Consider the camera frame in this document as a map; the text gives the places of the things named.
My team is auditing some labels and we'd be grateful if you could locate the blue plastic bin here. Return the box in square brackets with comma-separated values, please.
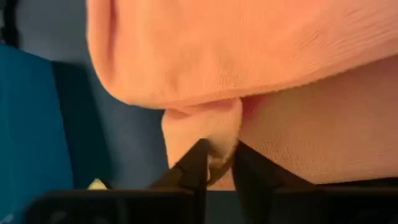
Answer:
[0, 43, 74, 218]

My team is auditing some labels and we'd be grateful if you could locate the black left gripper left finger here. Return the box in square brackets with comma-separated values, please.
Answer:
[26, 138, 210, 224]

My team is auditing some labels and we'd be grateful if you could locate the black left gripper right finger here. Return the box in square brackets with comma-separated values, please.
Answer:
[232, 141, 398, 224]

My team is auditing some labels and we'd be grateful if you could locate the orange microfiber towel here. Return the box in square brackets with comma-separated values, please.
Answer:
[86, 0, 398, 191]

